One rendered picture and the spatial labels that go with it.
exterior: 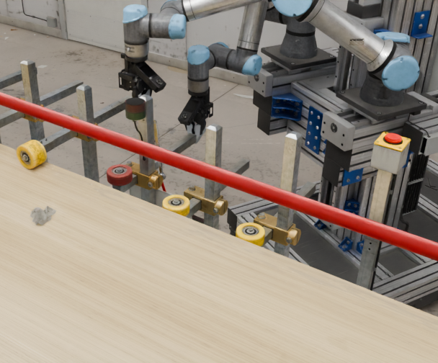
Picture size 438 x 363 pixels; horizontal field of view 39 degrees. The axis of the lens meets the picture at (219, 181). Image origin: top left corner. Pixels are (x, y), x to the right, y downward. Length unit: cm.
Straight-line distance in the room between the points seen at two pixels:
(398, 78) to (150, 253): 94
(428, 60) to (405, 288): 92
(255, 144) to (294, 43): 162
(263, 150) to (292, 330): 264
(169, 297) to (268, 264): 28
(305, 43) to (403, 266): 105
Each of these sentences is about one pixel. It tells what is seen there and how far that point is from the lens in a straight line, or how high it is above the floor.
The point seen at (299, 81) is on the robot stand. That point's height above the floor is 95.
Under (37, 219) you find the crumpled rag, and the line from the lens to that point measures 180.
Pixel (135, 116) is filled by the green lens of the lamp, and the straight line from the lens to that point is 188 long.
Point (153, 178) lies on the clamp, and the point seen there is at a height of 87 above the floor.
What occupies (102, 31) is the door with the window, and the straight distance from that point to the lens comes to 563.
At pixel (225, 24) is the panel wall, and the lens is 487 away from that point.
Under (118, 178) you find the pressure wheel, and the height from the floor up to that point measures 90.
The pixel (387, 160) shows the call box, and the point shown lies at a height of 118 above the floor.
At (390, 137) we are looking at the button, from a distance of 157.
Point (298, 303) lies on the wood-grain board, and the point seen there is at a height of 90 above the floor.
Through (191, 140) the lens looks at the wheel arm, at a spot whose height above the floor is 85.
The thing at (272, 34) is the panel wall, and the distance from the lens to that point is 470.
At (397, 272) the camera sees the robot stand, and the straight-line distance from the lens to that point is 280.
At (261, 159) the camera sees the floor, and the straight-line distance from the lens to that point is 390.
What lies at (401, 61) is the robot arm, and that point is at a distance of 201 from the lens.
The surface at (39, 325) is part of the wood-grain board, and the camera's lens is 149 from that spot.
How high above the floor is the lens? 192
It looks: 32 degrees down
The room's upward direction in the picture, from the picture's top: 2 degrees clockwise
